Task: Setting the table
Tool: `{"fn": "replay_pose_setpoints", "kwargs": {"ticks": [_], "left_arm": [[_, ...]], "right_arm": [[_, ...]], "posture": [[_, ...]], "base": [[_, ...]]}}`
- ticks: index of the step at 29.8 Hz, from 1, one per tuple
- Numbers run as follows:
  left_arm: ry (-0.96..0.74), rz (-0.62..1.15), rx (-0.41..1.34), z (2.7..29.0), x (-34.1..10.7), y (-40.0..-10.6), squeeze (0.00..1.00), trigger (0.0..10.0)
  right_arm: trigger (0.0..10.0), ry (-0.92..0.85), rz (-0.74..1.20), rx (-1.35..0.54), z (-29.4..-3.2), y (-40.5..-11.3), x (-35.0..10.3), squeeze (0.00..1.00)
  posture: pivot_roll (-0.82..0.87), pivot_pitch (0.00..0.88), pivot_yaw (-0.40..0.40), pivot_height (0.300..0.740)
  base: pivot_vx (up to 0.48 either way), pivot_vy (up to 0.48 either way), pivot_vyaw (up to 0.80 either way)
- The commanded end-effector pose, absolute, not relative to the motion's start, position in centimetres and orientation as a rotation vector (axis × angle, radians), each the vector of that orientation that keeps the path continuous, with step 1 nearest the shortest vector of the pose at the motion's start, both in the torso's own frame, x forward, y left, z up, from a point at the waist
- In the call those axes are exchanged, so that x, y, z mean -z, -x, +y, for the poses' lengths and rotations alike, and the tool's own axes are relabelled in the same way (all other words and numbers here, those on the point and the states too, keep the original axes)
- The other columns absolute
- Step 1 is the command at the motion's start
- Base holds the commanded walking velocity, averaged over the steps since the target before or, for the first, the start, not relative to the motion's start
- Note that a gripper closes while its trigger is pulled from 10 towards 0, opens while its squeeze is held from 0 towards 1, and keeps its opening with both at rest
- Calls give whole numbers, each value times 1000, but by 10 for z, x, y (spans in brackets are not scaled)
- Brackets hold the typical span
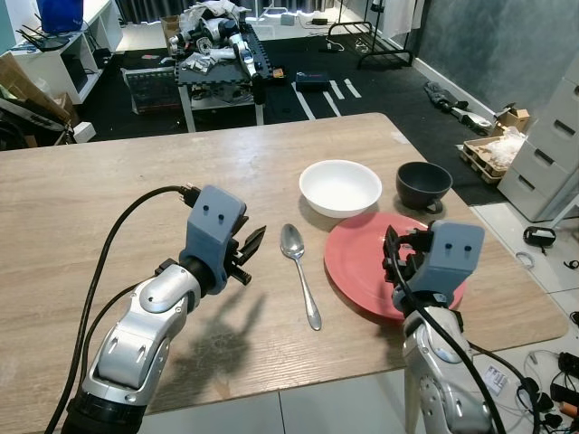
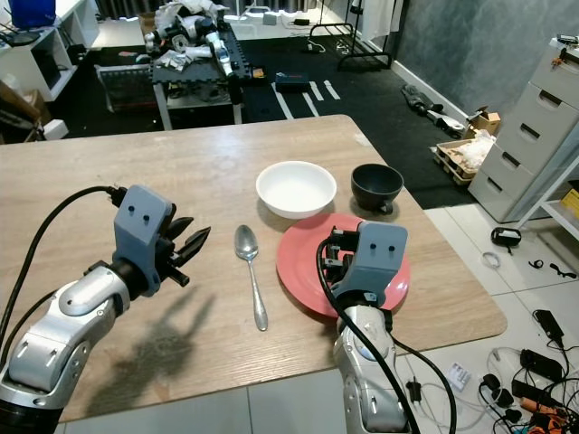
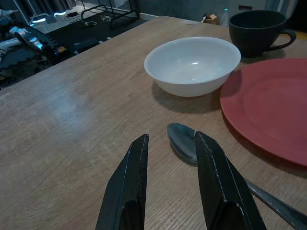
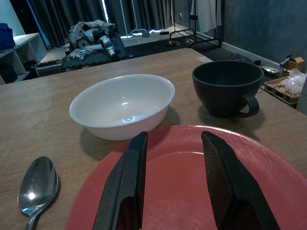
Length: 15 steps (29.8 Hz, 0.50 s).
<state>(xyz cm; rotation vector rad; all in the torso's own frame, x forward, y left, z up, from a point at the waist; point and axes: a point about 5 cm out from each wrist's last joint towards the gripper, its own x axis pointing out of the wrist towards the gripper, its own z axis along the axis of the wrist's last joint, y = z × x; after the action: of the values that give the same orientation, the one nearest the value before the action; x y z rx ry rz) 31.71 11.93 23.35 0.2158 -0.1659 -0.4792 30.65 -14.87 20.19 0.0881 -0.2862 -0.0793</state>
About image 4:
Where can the small open cardboard box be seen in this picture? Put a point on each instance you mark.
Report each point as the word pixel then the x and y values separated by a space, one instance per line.
pixel 293 62

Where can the white bowl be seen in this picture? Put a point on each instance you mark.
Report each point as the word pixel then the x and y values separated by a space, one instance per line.
pixel 120 105

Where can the white pole stand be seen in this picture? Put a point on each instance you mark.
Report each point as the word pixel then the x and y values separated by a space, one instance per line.
pixel 133 24

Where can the clear plastic bag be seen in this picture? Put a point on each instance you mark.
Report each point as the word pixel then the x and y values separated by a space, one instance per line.
pixel 293 82

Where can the silver metal spoon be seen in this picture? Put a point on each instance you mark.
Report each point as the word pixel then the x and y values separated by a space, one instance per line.
pixel 36 182

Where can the black clothes rack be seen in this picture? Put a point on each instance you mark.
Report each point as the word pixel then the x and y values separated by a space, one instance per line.
pixel 192 36

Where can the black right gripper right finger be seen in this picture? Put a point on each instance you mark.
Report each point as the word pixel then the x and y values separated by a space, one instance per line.
pixel 230 187

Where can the red plate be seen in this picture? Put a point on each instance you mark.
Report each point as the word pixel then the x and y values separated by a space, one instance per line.
pixel 177 177

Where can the white hanging garment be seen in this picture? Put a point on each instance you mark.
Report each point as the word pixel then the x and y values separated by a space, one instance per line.
pixel 207 14

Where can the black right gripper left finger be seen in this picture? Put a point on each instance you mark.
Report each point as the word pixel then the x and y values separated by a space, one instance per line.
pixel 124 182

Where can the dark grey curtain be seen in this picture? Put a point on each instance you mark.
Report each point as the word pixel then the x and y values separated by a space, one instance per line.
pixel 72 12

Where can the flat cardboard tray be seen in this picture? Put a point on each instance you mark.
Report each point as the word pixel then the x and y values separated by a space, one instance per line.
pixel 273 86

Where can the blue bag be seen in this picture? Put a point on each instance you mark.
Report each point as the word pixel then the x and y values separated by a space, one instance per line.
pixel 6 36

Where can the grey cloth on floor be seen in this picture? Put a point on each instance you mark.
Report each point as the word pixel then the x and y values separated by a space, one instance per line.
pixel 242 58

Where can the grey robot lying down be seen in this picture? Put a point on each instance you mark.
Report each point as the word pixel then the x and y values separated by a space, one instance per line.
pixel 92 36

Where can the white shelf unit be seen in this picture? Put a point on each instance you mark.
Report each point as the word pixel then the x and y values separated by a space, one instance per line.
pixel 26 45

